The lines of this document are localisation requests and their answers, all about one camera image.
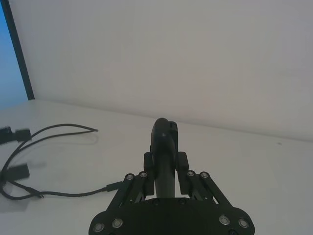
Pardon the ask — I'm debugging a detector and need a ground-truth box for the black tool with round handle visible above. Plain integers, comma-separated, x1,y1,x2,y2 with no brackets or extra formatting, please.
149,117,179,198

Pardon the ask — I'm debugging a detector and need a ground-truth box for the black framed monitor, blue screen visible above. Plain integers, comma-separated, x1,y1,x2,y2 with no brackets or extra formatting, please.
0,0,35,111

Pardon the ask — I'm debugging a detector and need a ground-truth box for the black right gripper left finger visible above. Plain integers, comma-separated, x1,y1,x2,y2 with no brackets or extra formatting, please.
106,151,157,214

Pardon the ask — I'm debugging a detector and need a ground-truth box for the black cable with straight plug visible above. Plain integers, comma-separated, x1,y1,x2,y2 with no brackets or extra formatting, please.
0,182,121,200

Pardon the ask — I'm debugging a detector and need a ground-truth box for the small black connector block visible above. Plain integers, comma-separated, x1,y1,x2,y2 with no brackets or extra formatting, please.
0,126,13,145
7,165,30,181
15,128,32,142

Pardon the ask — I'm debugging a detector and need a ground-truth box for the thin black looped cable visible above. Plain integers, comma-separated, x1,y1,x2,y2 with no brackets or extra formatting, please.
0,123,99,177

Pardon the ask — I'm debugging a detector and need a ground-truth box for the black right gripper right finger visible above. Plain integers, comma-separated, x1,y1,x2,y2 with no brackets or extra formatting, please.
175,151,233,211

